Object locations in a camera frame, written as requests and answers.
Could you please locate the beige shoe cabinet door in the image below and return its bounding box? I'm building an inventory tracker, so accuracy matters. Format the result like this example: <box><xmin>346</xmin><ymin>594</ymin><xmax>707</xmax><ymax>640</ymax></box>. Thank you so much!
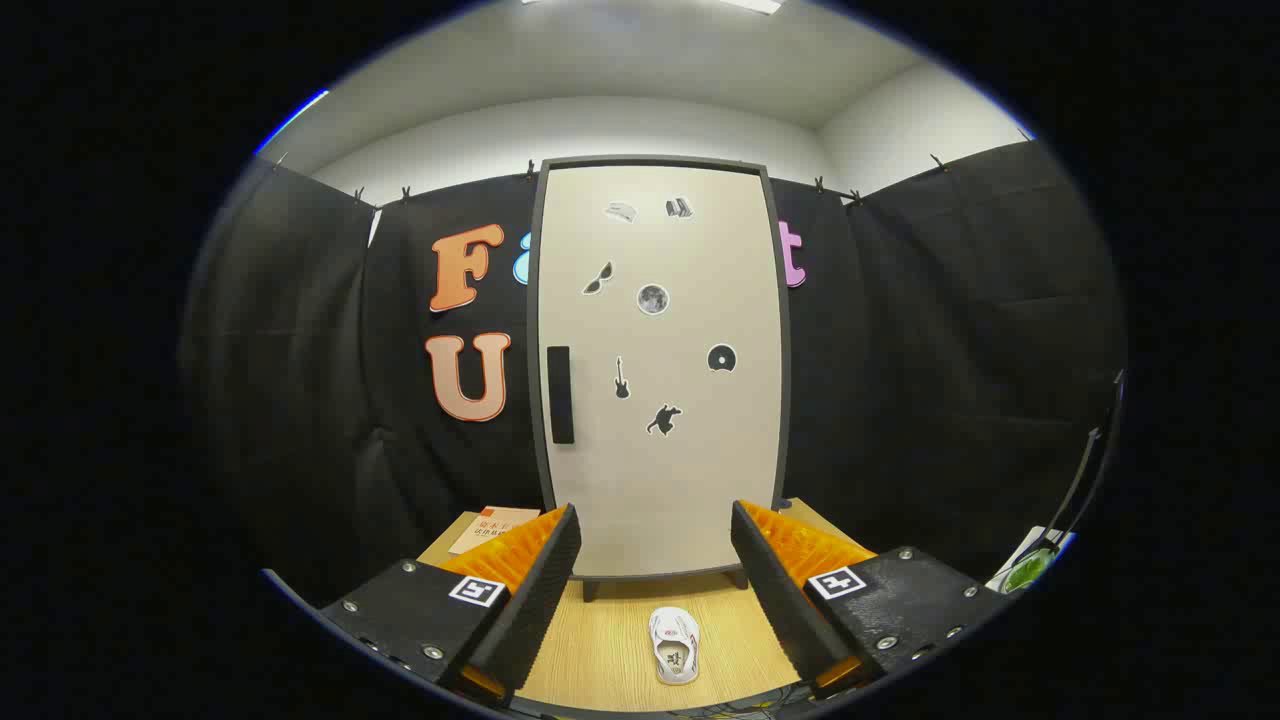
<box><xmin>540</xmin><ymin>165</ymin><xmax>784</xmax><ymax>579</ymax></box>

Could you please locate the black door handle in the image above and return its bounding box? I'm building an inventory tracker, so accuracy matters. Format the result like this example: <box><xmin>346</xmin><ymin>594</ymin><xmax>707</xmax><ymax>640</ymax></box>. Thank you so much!
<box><xmin>547</xmin><ymin>346</ymin><xmax>576</xmax><ymax>445</ymax></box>

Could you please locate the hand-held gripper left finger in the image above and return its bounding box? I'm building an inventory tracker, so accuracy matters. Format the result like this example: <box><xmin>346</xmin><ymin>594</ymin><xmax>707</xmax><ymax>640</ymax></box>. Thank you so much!
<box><xmin>318</xmin><ymin>503</ymin><xmax>583</xmax><ymax>707</ymax></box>

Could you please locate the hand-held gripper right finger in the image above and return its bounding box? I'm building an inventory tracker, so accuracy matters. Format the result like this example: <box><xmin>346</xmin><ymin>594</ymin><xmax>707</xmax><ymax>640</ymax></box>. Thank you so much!
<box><xmin>730</xmin><ymin>498</ymin><xmax>1011</xmax><ymax>701</ymax></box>

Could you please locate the beige orange cover book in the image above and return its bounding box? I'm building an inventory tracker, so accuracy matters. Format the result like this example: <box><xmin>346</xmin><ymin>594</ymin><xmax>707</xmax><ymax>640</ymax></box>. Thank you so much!
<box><xmin>448</xmin><ymin>506</ymin><xmax>541</xmax><ymax>556</ymax></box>

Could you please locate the white canvas shoe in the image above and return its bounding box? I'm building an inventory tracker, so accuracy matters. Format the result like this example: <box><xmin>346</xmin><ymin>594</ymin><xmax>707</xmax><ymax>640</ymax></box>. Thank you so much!
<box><xmin>648</xmin><ymin>606</ymin><xmax>701</xmax><ymax>687</ymax></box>

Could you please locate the black backdrop cloth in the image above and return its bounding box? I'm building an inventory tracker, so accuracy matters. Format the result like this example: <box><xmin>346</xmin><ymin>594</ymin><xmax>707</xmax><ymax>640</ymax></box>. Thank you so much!
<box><xmin>180</xmin><ymin>140</ymin><xmax>1126</xmax><ymax>601</ymax></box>

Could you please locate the green glass dish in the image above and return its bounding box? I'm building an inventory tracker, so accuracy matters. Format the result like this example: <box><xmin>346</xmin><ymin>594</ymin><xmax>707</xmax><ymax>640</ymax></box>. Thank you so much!
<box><xmin>1000</xmin><ymin>548</ymin><xmax>1059</xmax><ymax>593</ymax></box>

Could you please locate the ceiling light strip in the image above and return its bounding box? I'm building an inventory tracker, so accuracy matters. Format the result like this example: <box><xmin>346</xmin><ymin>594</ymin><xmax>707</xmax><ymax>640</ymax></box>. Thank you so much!
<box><xmin>255</xmin><ymin>88</ymin><xmax>329</xmax><ymax>153</ymax></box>

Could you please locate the grey shoe cabinet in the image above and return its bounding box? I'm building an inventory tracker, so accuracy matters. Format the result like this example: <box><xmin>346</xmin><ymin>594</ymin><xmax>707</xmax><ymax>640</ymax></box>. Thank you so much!
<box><xmin>526</xmin><ymin>154</ymin><xmax>794</xmax><ymax>603</ymax></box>

